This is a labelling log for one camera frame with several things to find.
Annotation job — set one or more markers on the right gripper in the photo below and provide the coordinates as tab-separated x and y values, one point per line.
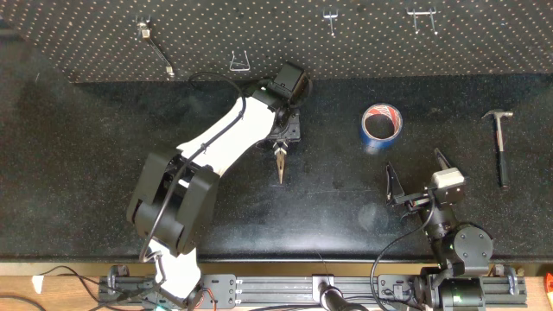
449	195

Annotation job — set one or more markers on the black and white pliers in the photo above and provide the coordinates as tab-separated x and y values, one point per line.
281	166

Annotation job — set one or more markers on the wrench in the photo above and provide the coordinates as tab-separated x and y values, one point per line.
157	52

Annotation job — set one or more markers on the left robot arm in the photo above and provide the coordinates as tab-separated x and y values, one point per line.
229	138

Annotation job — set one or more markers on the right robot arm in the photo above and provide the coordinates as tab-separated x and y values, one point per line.
468	248

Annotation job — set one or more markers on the black pegboard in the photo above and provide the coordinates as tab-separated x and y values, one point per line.
345	47

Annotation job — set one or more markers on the roll of blue tape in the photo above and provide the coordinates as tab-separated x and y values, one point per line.
373	140

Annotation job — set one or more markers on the hammer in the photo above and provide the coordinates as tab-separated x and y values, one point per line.
500	134

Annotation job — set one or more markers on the metal hook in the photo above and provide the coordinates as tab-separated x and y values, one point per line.
331	18
240	68
415	19
142	18

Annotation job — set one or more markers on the white tape piece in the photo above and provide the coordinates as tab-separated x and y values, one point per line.
38	283

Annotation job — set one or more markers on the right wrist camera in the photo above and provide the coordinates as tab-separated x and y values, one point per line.
448	177

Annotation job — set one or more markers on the mounting rail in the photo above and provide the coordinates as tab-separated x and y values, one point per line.
276	290

